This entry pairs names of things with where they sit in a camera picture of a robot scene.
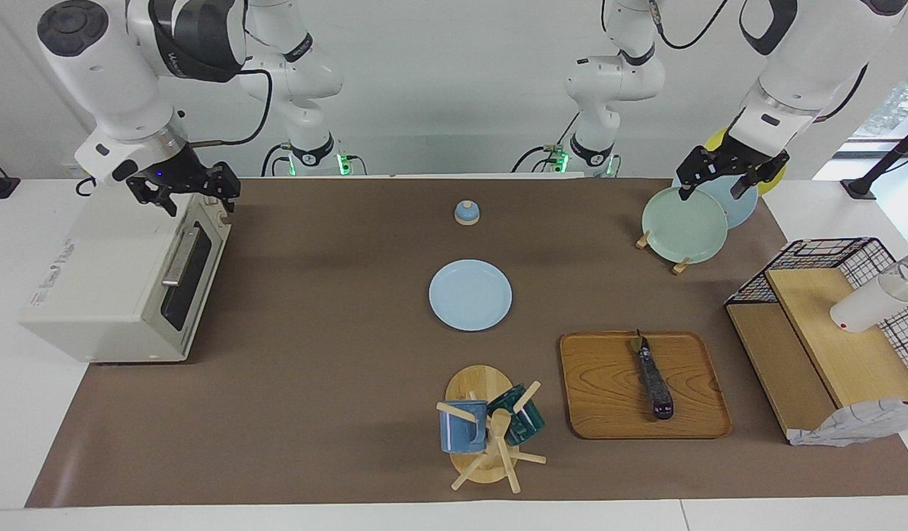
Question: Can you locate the cream toaster oven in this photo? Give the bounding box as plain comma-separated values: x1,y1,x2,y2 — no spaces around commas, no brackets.
18,177,233,364

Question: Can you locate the dark purple eggplant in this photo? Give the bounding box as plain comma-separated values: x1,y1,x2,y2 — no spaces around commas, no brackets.
630,329,676,421

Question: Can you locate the light blue racked plate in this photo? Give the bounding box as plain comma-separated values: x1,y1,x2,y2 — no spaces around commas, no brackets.
671,173,759,229

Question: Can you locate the yellow plate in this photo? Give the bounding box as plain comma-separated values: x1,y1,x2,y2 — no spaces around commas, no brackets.
704,127,788,196

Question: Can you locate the pale green plate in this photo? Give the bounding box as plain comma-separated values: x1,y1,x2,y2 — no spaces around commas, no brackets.
641,186,729,265

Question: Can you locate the wooden plate rack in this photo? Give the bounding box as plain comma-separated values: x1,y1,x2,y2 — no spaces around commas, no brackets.
635,230,692,276

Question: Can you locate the white cup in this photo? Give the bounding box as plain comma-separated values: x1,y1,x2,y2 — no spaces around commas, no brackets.
830,273,908,333

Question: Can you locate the brown table mat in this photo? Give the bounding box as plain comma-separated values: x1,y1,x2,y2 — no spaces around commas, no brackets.
24,177,908,508

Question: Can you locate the wooden serving tray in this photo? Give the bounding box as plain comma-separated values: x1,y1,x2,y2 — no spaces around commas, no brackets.
559,330,733,440

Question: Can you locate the white patterned cloth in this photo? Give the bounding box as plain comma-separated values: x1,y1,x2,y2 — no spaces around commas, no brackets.
789,398,908,447

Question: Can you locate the dark green ceramic mug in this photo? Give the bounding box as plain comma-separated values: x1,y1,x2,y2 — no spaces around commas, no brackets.
488,383,546,446

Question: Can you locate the wooden mug tree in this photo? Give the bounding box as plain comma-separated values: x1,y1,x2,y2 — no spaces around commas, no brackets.
436,364,547,494

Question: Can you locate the blue ceramic mug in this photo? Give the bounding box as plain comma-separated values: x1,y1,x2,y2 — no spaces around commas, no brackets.
439,400,489,454

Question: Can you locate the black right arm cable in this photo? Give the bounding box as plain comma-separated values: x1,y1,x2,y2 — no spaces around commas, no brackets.
188,69,274,148

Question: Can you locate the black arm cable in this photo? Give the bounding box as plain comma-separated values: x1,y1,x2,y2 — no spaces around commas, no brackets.
188,69,274,148
649,0,731,52

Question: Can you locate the black right base cable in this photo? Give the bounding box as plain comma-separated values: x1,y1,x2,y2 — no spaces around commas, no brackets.
261,143,294,178

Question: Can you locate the black base cable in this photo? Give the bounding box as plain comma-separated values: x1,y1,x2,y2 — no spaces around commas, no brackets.
261,143,294,178
511,111,581,175

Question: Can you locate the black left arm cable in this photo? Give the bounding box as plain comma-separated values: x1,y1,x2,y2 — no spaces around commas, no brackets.
649,0,731,52

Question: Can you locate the black left base cable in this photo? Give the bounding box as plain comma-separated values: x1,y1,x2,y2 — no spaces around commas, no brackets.
511,111,581,175

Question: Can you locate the wooden shelf with wire basket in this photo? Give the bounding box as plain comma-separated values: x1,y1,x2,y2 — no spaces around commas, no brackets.
724,237,908,443

